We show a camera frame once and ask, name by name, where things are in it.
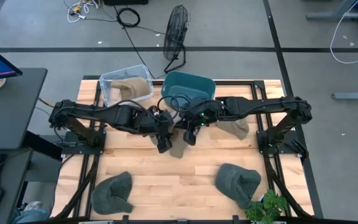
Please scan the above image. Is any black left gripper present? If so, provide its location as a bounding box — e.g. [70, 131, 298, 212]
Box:
[144, 110, 176, 154]

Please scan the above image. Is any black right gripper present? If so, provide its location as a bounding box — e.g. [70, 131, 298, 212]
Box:
[174, 101, 223, 146]

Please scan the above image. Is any tan cap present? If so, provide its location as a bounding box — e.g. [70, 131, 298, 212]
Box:
[216, 117, 250, 141]
[109, 77, 151, 101]
[150, 126, 201, 159]

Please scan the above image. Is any dark green cap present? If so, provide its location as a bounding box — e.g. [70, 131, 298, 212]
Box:
[91, 170, 134, 215]
[214, 163, 262, 210]

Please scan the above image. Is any teal plastic bin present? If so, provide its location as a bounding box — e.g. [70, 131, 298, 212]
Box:
[160, 70, 216, 110]

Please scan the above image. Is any clear plastic bin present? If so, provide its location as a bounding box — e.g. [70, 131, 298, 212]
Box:
[99, 63, 154, 107]

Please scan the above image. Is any black floor fan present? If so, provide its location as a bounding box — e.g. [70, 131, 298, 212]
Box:
[162, 4, 191, 74]

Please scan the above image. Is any green potted plant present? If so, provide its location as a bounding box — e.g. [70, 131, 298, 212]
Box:
[244, 189, 288, 224]

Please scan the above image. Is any person's shoe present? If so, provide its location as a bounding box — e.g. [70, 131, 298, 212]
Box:
[22, 200, 45, 213]

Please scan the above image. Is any black desk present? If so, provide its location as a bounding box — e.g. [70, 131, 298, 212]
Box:
[0, 67, 48, 152]

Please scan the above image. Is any grey desk leg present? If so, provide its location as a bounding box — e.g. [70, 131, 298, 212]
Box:
[331, 89, 358, 101]

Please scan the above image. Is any black aluminium table frame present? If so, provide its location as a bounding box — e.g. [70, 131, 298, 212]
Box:
[53, 74, 324, 224]

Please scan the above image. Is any coiled black cable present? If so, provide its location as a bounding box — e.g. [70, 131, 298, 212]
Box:
[116, 7, 141, 29]

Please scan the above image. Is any white cable bundle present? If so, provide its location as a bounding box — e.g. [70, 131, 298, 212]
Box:
[63, 0, 101, 24]

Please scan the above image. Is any long white cable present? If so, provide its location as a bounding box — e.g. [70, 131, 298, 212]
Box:
[329, 0, 358, 65]

